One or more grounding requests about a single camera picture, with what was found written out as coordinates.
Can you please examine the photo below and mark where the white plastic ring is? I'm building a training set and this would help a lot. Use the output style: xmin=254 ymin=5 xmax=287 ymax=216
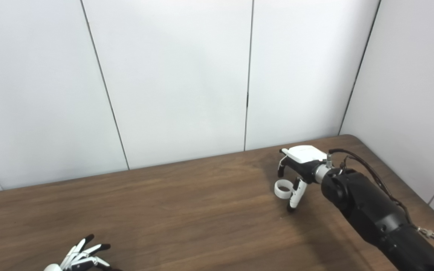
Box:
xmin=274 ymin=180 xmax=293 ymax=199

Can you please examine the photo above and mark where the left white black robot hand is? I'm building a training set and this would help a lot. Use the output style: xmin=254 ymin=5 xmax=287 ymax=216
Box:
xmin=44 ymin=234 xmax=111 ymax=271

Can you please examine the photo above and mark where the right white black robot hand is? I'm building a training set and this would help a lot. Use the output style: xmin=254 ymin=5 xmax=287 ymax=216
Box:
xmin=277 ymin=145 xmax=332 ymax=213

